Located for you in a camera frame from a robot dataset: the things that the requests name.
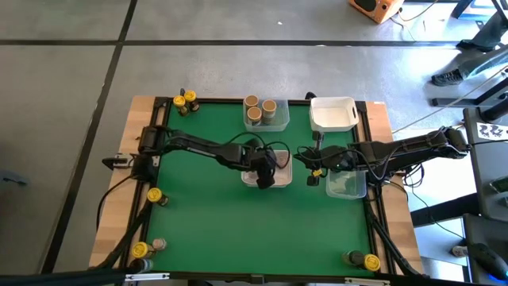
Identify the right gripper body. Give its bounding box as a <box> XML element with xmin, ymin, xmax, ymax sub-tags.
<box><xmin>297</xmin><ymin>130</ymin><xmax>358</xmax><ymax>187</ymax></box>

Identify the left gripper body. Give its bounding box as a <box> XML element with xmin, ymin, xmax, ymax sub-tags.
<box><xmin>240</xmin><ymin>137</ymin><xmax>279</xmax><ymax>190</ymax></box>

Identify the yellow-lid spice jar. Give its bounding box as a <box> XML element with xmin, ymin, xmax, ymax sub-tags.
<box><xmin>172</xmin><ymin>95</ymin><xmax>190</xmax><ymax>118</ymax></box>
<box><xmin>183</xmin><ymin>89</ymin><xmax>201</xmax><ymax>112</ymax></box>
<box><xmin>131</xmin><ymin>241</ymin><xmax>156</xmax><ymax>259</ymax></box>
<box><xmin>146</xmin><ymin>187</ymin><xmax>171</xmax><ymax>207</ymax></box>
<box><xmin>363</xmin><ymin>253</ymin><xmax>382</xmax><ymax>272</ymax></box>

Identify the white plastic bin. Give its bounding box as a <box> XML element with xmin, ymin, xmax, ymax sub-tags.
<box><xmin>241</xmin><ymin>149</ymin><xmax>294</xmax><ymax>189</ymax></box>

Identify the clear plastic bin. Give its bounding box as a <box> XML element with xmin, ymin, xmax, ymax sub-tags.
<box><xmin>242</xmin><ymin>98</ymin><xmax>291</xmax><ymax>133</ymax></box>
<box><xmin>325</xmin><ymin>169</ymin><xmax>368</xmax><ymax>200</ymax></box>

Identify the green table mat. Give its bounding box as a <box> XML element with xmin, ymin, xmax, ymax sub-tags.
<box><xmin>139</xmin><ymin>99</ymin><xmax>376</xmax><ymax>278</ymax></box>

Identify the black stand foot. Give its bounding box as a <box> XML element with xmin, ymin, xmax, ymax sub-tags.
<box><xmin>431</xmin><ymin>77</ymin><xmax>508</xmax><ymax>108</ymax></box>

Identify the person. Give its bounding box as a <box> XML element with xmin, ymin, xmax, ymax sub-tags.
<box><xmin>430</xmin><ymin>11</ymin><xmax>508</xmax><ymax>87</ymax></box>

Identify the dark grey desk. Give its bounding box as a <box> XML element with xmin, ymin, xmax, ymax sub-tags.
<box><xmin>462</xmin><ymin>106</ymin><xmax>508</xmax><ymax>222</ymax></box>
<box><xmin>462</xmin><ymin>213</ymin><xmax>508</xmax><ymax>286</ymax></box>

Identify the orange speaker box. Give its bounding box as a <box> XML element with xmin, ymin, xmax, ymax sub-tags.
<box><xmin>348</xmin><ymin>0</ymin><xmax>406</xmax><ymax>25</ymax></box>

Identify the white paper with black marks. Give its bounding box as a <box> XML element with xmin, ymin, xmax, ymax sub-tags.
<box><xmin>475</xmin><ymin>122</ymin><xmax>508</xmax><ymax>141</ymax></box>

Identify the black computer mouse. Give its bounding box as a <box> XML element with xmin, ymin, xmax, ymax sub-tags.
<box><xmin>470</xmin><ymin>242</ymin><xmax>508</xmax><ymax>284</ymax></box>

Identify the black horizontal bar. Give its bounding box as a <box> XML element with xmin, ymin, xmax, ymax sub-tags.
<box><xmin>0</xmin><ymin>268</ymin><xmax>136</xmax><ymax>286</ymax></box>

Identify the white bin with handle slot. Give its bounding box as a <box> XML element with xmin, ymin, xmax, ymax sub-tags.
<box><xmin>309</xmin><ymin>96</ymin><xmax>360</xmax><ymax>133</ymax></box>

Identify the black table frame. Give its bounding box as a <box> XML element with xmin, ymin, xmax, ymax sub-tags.
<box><xmin>118</xmin><ymin>95</ymin><xmax>425</xmax><ymax>285</ymax></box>

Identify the black cable conduit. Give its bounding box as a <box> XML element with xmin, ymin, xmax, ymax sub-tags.
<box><xmin>364</xmin><ymin>198</ymin><xmax>422</xmax><ymax>278</ymax></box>
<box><xmin>94</xmin><ymin>200</ymin><xmax>154</xmax><ymax>271</ymax></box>

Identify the silver metal bracket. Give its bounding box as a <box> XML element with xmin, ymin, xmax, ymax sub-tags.
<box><xmin>344</xmin><ymin>276</ymin><xmax>391</xmax><ymax>286</ymax></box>
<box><xmin>125</xmin><ymin>272</ymin><xmax>171</xmax><ymax>282</ymax></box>

